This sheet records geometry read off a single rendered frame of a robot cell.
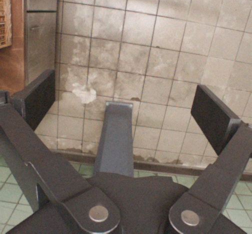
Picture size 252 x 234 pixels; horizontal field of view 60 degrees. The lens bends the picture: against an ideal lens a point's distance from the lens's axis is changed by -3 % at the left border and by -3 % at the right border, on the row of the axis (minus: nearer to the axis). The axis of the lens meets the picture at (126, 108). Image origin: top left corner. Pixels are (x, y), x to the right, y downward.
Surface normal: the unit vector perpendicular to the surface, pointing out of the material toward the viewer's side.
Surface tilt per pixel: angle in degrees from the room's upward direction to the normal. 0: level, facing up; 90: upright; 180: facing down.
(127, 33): 0
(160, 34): 0
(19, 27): 0
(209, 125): 88
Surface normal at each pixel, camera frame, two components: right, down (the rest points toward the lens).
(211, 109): -0.99, -0.09
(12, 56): 0.00, 0.40
